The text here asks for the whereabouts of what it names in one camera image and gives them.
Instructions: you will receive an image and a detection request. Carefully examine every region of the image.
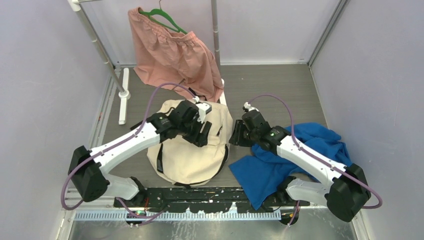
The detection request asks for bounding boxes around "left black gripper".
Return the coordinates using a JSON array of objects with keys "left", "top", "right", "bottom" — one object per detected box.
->
[{"left": 178, "top": 114, "right": 211, "bottom": 147}]

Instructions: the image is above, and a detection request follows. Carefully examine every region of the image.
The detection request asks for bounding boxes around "beige canvas backpack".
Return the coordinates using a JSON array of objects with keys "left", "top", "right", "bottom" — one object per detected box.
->
[{"left": 146, "top": 94, "right": 233, "bottom": 187}]

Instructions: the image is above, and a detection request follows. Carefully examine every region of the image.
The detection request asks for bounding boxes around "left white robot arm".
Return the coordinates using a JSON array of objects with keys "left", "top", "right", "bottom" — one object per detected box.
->
[{"left": 69, "top": 100, "right": 212, "bottom": 207}]

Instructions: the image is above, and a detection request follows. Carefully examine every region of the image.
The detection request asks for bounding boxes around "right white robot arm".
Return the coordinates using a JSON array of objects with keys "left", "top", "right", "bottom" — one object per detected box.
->
[{"left": 229, "top": 110, "right": 371, "bottom": 222}]

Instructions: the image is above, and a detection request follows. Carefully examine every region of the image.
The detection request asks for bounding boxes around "blue cloth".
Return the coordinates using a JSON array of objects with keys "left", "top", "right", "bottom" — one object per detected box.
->
[{"left": 229, "top": 122, "right": 353, "bottom": 210}]

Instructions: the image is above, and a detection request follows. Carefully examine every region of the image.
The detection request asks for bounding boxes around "pink cloth garment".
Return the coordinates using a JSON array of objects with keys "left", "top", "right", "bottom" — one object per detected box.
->
[{"left": 128, "top": 7, "right": 224, "bottom": 102}]

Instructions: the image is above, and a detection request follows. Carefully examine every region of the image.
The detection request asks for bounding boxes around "white clothes rack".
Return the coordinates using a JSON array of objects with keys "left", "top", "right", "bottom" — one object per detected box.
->
[{"left": 68, "top": 0, "right": 221, "bottom": 125}]

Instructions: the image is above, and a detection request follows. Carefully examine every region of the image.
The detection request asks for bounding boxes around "green clothes hanger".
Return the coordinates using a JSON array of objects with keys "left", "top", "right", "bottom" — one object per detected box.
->
[{"left": 137, "top": 0, "right": 188, "bottom": 35}]

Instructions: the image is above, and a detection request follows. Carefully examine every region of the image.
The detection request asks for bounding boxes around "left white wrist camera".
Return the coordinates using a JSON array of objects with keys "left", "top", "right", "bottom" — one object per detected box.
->
[{"left": 192, "top": 96, "right": 212, "bottom": 124}]

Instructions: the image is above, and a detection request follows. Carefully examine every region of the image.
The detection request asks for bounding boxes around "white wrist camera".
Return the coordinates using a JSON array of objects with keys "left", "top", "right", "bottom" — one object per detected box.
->
[
  {"left": 242, "top": 101, "right": 259, "bottom": 113},
  {"left": 192, "top": 96, "right": 212, "bottom": 124}
]

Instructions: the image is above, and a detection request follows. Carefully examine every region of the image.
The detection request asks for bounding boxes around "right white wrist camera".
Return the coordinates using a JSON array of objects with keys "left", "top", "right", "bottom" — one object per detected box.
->
[{"left": 242, "top": 101, "right": 259, "bottom": 113}]

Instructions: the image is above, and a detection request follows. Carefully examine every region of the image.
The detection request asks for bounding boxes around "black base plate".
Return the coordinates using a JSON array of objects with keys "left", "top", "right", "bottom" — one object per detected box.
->
[{"left": 122, "top": 186, "right": 296, "bottom": 214}]

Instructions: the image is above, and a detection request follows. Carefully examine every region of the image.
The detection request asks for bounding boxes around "white slotted cable duct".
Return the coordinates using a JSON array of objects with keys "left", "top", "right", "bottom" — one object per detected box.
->
[{"left": 73, "top": 208, "right": 281, "bottom": 222}]

